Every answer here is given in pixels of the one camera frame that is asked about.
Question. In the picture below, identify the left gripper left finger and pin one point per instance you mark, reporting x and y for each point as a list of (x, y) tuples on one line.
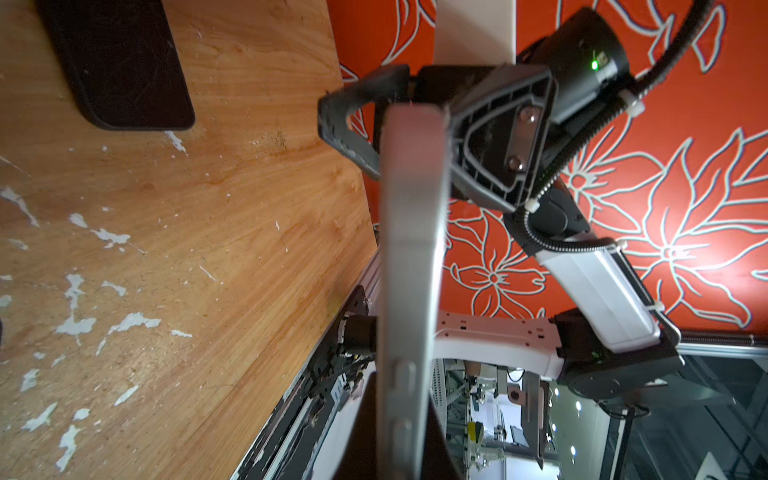
[(359, 460)]

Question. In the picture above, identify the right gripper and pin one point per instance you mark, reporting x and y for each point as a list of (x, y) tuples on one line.
[(498, 122)]

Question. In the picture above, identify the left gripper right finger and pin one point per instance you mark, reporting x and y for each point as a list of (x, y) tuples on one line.
[(436, 462)]

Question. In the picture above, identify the black phone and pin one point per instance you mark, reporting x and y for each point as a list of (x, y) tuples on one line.
[(414, 188)]

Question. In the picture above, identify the dark phone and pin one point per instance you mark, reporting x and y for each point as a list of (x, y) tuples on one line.
[(121, 63)]

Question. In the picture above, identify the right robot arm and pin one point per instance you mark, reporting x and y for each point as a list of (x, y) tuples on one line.
[(615, 339)]

